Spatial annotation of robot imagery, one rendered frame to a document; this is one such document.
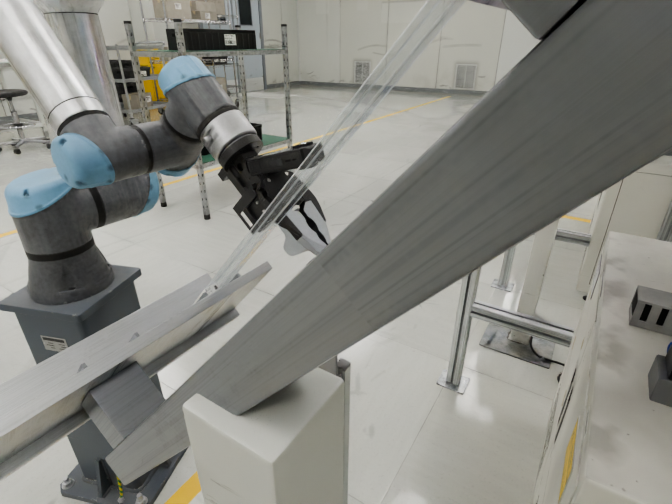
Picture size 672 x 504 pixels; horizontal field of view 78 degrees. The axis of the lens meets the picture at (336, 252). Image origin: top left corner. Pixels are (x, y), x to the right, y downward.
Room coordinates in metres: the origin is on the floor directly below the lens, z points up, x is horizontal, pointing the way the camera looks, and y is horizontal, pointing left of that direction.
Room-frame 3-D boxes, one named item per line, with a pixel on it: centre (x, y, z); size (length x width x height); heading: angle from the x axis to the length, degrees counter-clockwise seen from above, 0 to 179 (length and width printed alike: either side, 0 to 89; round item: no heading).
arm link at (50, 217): (0.74, 0.54, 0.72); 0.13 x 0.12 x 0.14; 145
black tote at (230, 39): (2.91, 0.76, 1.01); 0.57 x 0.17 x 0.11; 148
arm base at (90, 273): (0.74, 0.54, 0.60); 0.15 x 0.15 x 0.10
